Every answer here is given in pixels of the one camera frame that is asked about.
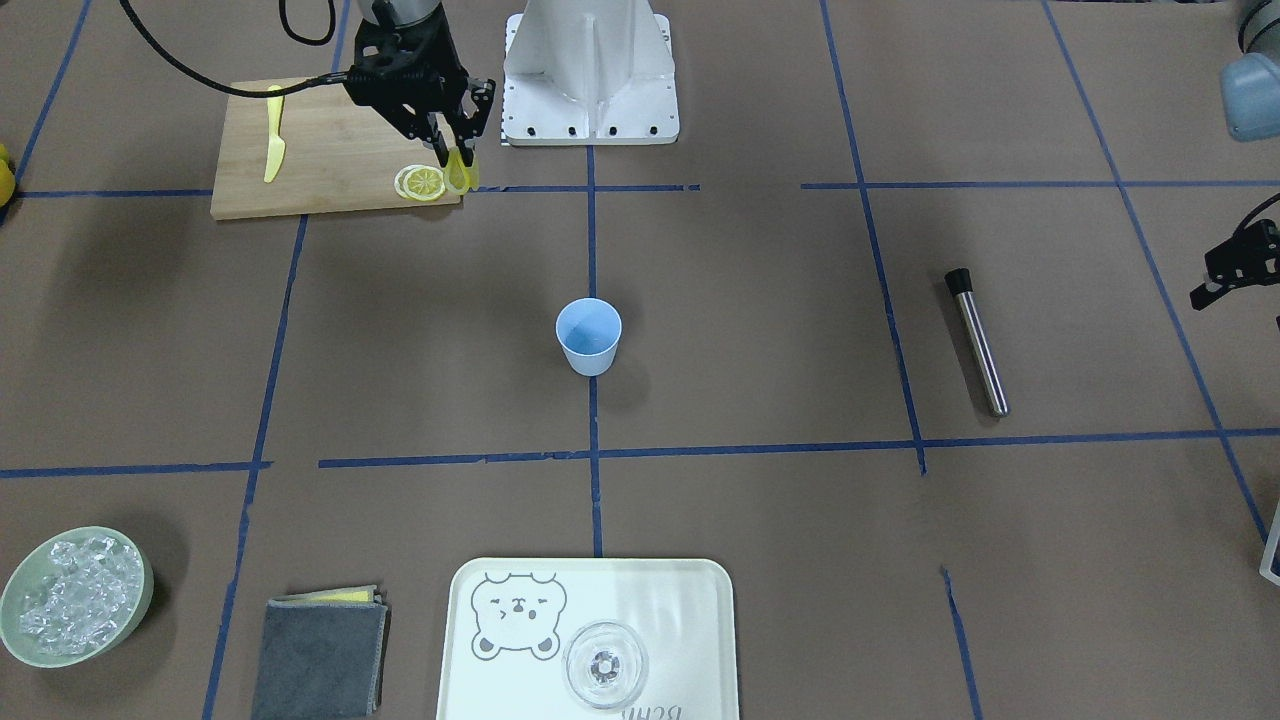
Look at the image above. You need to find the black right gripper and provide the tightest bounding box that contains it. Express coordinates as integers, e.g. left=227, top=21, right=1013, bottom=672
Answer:
left=346, top=22, right=497, bottom=169

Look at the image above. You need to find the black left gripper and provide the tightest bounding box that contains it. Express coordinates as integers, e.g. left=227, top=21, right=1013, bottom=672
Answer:
left=1189, top=222, right=1279, bottom=311

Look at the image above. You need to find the lemon slice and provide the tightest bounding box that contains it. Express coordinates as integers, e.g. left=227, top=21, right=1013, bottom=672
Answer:
left=442, top=147, right=479, bottom=197
left=393, top=164, right=447, bottom=202

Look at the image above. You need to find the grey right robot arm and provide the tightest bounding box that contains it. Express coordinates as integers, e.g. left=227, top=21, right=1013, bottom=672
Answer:
left=342, top=1, right=497, bottom=168

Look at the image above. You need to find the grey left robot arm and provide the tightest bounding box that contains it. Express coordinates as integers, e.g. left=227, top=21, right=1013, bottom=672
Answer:
left=1189, top=1, right=1279, bottom=311

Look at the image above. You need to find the light blue paper cup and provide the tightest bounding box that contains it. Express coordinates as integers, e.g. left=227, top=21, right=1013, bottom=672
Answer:
left=556, top=299, right=623, bottom=378

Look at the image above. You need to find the yellow lemon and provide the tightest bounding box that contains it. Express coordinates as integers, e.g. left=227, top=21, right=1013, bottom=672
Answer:
left=0, top=143, right=17, bottom=209

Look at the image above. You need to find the wooden cutting board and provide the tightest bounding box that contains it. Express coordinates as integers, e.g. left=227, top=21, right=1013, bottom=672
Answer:
left=210, top=85, right=440, bottom=222

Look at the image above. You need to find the yellow plastic knife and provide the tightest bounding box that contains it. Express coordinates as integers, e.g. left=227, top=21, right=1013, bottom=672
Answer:
left=262, top=96, right=285, bottom=184

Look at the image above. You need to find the steel muddler black tip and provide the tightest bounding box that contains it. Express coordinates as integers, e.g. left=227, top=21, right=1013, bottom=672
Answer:
left=943, top=266, right=1010, bottom=418

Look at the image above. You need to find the white metal rack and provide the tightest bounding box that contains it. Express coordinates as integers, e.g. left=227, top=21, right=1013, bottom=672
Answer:
left=1258, top=503, right=1280, bottom=587

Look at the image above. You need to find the yellow sponge cloth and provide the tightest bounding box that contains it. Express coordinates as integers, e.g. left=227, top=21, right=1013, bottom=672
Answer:
left=294, top=585, right=381, bottom=603

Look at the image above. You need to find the white bear tray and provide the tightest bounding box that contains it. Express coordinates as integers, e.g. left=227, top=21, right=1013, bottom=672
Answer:
left=436, top=559, right=741, bottom=719

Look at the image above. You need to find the grey folded cloth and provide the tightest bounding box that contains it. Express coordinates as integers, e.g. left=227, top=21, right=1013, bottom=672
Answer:
left=251, top=588, right=389, bottom=719

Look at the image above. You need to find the clear wine glass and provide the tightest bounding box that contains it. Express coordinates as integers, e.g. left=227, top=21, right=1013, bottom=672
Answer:
left=564, top=620, right=650, bottom=711

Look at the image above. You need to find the green bowl of ice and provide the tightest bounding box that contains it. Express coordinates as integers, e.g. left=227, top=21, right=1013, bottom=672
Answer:
left=3, top=527, right=155, bottom=669

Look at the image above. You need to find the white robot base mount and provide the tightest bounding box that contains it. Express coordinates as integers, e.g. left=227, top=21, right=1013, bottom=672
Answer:
left=500, top=1, right=681, bottom=147

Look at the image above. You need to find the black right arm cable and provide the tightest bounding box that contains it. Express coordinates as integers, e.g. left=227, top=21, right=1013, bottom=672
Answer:
left=118, top=0, right=351, bottom=99

